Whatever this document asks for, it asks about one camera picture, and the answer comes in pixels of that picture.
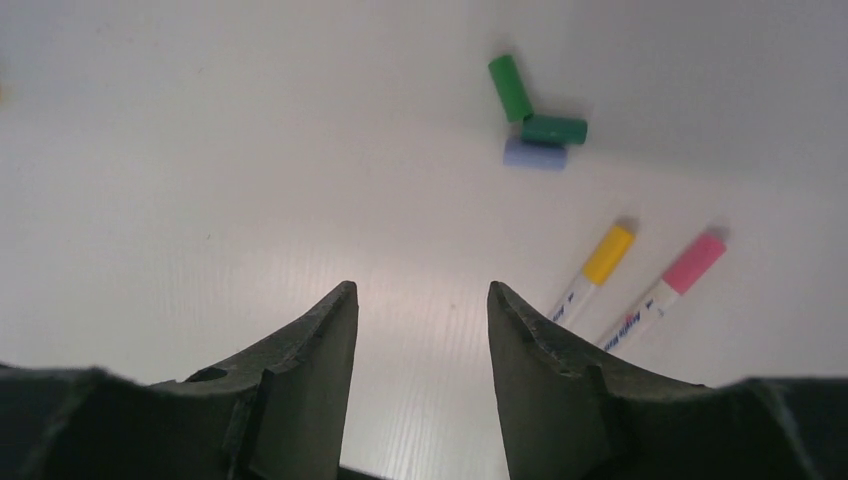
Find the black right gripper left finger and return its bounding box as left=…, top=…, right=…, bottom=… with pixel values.
left=1, top=281, right=358, bottom=479

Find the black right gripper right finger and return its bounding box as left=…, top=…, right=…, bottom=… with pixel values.
left=487, top=281, right=847, bottom=479

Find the white yellow marker pen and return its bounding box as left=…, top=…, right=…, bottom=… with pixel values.
left=548, top=224, right=635, bottom=328

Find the white pink marker pen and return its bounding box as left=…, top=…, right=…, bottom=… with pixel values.
left=594, top=230, right=726, bottom=352

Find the light green pen cap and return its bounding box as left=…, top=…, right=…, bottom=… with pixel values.
left=488, top=54, right=534, bottom=123

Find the blue pen cap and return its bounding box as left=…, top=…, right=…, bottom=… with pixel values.
left=502, top=138, right=567, bottom=171

